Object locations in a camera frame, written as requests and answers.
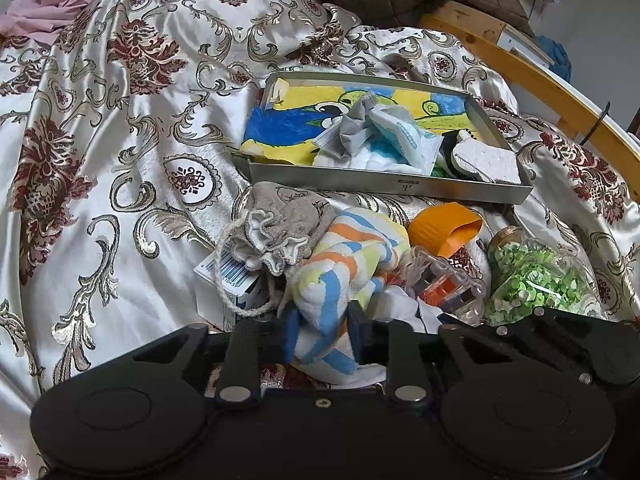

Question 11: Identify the white sponge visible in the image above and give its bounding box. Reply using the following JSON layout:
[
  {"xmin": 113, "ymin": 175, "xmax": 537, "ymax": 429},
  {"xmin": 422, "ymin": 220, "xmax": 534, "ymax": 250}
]
[{"xmin": 450, "ymin": 137, "xmax": 522, "ymax": 183}]

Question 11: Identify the clear plastic box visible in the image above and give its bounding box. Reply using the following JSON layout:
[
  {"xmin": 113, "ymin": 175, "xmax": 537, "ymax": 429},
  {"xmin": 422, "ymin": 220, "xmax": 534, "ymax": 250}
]
[{"xmin": 400, "ymin": 247, "xmax": 488, "ymax": 323}]

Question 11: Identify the grey cloth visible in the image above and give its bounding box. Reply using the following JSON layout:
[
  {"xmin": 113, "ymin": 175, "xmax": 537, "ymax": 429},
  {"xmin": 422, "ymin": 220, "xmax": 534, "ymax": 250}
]
[{"xmin": 315, "ymin": 92, "xmax": 386, "ymax": 156}]

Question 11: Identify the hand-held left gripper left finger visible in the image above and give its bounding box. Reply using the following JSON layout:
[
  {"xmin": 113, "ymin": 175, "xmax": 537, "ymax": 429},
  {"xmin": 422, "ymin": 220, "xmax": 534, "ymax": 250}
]
[{"xmin": 132, "ymin": 305, "xmax": 302, "ymax": 404}]

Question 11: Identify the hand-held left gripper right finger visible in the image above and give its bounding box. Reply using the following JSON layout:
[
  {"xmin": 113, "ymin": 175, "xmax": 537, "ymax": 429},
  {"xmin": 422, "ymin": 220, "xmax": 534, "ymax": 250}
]
[{"xmin": 347, "ymin": 300, "xmax": 507, "ymax": 404}]

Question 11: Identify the cartoon printed cloth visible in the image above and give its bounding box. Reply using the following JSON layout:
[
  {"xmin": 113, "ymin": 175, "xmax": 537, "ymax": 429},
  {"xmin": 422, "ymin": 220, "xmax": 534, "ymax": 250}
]
[{"xmin": 240, "ymin": 77, "xmax": 483, "ymax": 168}]

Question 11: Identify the white cloth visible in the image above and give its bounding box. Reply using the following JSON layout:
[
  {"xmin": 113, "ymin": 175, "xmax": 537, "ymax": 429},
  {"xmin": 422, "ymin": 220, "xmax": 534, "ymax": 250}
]
[{"xmin": 350, "ymin": 285, "xmax": 451, "ymax": 386}]

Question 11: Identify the striped towel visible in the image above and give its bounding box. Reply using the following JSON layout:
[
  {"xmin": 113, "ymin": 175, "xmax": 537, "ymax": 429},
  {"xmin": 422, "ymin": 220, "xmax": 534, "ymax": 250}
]
[{"xmin": 280, "ymin": 207, "xmax": 413, "ymax": 376}]

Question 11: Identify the floral satin blanket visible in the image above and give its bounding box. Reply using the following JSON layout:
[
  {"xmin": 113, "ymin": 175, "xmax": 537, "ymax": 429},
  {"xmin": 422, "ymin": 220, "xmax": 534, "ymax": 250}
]
[{"xmin": 0, "ymin": 0, "xmax": 640, "ymax": 480}]

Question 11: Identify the beige drawstring pouch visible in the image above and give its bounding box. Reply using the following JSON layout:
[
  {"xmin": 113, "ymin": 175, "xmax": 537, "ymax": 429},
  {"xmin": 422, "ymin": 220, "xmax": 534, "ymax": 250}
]
[{"xmin": 215, "ymin": 182, "xmax": 341, "ymax": 318}]

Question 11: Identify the grey metal tray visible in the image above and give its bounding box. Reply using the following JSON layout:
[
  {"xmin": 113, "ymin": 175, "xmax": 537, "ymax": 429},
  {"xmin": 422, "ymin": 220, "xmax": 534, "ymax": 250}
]
[{"xmin": 232, "ymin": 71, "xmax": 535, "ymax": 206}]

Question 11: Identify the blue bag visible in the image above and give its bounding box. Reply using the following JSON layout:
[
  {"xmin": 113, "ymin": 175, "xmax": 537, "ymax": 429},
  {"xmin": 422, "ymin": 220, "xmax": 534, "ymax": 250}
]
[{"xmin": 537, "ymin": 35, "xmax": 572, "ymax": 83}]

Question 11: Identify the grey white socks bundle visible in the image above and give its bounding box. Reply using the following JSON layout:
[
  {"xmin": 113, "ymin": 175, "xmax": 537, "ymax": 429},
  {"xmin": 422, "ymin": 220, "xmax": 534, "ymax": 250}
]
[{"xmin": 370, "ymin": 105, "xmax": 443, "ymax": 171}]

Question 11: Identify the white box with barcode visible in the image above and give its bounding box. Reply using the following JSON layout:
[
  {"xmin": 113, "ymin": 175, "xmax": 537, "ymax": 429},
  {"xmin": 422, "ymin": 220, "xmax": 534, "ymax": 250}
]
[{"xmin": 194, "ymin": 240, "xmax": 281, "ymax": 333}]

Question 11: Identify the glass jar of green beads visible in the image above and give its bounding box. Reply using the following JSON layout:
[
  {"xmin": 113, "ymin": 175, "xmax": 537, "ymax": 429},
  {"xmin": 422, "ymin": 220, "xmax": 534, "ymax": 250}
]
[{"xmin": 482, "ymin": 227, "xmax": 608, "ymax": 328}]

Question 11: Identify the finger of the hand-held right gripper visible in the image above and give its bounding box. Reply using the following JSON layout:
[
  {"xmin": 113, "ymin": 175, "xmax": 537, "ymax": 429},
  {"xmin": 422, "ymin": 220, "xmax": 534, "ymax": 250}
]
[{"xmin": 492, "ymin": 306, "xmax": 640, "ymax": 388}]

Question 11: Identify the wooden bed frame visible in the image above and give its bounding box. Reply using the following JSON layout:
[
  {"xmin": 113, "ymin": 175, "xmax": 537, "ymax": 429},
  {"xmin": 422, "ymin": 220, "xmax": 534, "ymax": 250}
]
[{"xmin": 420, "ymin": 0, "xmax": 640, "ymax": 163}]

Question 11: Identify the white and blue diaper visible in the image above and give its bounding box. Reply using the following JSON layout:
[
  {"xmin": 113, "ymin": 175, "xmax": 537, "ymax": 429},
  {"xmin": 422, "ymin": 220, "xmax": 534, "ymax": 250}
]
[{"xmin": 312, "ymin": 140, "xmax": 431, "ymax": 176}]

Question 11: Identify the black cable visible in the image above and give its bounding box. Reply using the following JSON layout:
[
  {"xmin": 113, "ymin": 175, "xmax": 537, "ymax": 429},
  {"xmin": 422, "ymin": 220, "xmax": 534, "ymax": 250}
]
[{"xmin": 580, "ymin": 102, "xmax": 612, "ymax": 143}]

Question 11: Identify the white panel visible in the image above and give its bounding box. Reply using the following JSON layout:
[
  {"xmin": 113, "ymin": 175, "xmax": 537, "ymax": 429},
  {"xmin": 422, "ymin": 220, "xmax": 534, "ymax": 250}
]
[{"xmin": 500, "ymin": 25, "xmax": 556, "ymax": 68}]

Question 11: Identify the orange silicone cup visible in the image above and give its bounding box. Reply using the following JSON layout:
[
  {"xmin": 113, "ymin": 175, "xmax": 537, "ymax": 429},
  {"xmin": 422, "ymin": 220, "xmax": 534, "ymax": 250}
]
[{"xmin": 407, "ymin": 202, "xmax": 485, "ymax": 258}]

